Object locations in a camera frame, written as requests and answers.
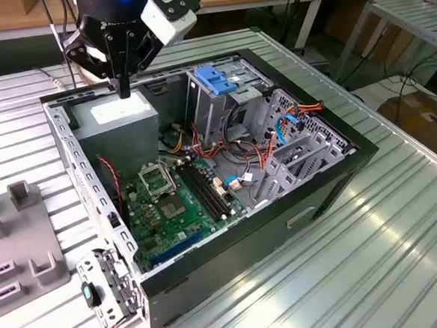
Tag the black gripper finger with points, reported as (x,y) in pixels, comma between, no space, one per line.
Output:
(113,58)
(128,54)

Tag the grey metal disk bay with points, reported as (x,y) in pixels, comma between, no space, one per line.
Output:
(285,182)

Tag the grey power supply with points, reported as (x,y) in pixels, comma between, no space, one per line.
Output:
(119,141)

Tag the grey metal drive cage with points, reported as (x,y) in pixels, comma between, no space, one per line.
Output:
(209,112)

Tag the black RAM slot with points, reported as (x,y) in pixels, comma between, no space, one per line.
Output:
(209,189)
(200,193)

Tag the CPU socket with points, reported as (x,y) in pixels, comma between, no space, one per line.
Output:
(173,209)

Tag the green motherboard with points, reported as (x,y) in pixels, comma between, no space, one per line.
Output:
(187,226)

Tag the blue expansion slot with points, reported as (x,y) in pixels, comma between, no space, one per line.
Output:
(175,247)

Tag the grey parts rack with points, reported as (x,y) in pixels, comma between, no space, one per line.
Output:
(25,237)

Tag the black open PC case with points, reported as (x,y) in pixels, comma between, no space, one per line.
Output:
(246,244)

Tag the black latch teal button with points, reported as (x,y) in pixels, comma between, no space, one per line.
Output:
(87,293)

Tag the metal slat side table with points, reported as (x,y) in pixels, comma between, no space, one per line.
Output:
(399,12)

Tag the large brown cardboard box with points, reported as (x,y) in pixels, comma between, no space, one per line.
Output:
(418,120)

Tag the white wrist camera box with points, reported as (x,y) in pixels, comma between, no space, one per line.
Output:
(163,23)

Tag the blue plastic drive bracket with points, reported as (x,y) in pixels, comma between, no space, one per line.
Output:
(212,80)

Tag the grey card retention bracket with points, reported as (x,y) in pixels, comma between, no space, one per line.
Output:
(116,287)

